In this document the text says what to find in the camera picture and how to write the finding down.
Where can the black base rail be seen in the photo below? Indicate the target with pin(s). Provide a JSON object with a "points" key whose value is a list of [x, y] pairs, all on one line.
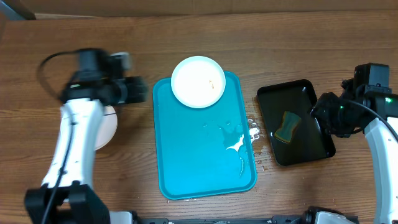
{"points": [[311, 215]]}

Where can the black plastic tray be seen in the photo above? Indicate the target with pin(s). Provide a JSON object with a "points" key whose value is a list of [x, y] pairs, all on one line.
{"points": [[309, 142]]}

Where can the blue plastic tray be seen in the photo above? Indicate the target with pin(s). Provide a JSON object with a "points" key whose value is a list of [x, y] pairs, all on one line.
{"points": [[203, 152]]}

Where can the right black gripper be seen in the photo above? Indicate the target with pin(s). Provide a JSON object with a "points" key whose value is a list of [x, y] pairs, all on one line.
{"points": [[322, 112]]}

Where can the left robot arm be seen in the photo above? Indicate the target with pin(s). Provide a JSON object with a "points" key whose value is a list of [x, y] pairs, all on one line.
{"points": [[66, 194]]}

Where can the green yellow sponge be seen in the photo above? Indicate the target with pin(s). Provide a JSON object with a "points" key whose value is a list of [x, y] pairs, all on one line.
{"points": [[288, 126]]}

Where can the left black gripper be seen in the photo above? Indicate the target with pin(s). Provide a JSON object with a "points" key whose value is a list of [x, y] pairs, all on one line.
{"points": [[134, 89]]}

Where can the light blue rimmed plate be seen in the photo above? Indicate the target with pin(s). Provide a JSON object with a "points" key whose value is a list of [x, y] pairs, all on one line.
{"points": [[198, 82]]}

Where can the white plate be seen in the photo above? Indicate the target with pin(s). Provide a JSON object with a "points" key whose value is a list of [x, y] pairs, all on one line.
{"points": [[107, 128]]}

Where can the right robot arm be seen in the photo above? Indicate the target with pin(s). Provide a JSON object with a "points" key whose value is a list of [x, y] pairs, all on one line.
{"points": [[375, 114]]}

